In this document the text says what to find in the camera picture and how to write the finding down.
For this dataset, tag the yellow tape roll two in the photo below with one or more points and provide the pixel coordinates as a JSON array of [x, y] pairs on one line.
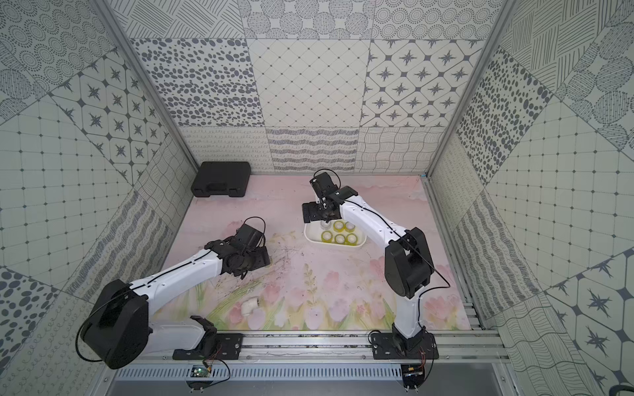
[[326, 237]]

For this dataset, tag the white pipe elbow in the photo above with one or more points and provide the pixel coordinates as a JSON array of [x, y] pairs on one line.
[[249, 306]]

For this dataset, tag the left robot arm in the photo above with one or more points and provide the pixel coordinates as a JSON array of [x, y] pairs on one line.
[[119, 328]]

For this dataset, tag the yellow tape roll five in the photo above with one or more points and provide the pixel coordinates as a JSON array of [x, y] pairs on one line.
[[339, 226]]

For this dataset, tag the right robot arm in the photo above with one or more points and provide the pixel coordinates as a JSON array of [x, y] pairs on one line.
[[408, 264]]

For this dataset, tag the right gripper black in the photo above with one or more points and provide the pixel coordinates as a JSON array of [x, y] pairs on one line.
[[311, 207]]

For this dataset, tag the yellow tape roll six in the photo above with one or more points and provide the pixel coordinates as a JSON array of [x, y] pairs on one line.
[[349, 227]]

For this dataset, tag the black tool case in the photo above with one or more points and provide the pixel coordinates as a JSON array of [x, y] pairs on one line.
[[221, 179]]

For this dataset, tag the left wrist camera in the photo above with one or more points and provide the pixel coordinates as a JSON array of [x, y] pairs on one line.
[[248, 238]]

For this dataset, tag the white storage box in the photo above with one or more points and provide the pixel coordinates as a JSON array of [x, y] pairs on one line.
[[336, 232]]

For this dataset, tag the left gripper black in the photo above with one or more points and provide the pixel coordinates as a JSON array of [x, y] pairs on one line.
[[258, 256]]

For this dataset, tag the circuit board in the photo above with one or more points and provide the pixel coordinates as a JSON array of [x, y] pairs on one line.
[[413, 373], [200, 372]]

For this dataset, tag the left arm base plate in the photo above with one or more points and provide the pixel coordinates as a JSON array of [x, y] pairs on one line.
[[213, 345]]

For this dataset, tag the yellow tape roll three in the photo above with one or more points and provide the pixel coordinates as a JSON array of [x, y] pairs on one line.
[[352, 239]]

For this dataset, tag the right circuit board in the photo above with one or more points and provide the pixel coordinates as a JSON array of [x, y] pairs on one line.
[[413, 373]]

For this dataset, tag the left circuit board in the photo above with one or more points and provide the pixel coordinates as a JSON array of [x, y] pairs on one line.
[[200, 372]]

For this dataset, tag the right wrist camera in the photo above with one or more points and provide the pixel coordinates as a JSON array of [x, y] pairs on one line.
[[323, 185]]

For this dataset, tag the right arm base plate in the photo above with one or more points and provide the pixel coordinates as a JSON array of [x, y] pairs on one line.
[[393, 346]]

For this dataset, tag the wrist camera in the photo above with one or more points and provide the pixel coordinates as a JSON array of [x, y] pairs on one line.
[[248, 238], [323, 185]]

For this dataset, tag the aluminium rail frame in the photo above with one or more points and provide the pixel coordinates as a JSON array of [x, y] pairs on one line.
[[355, 346]]

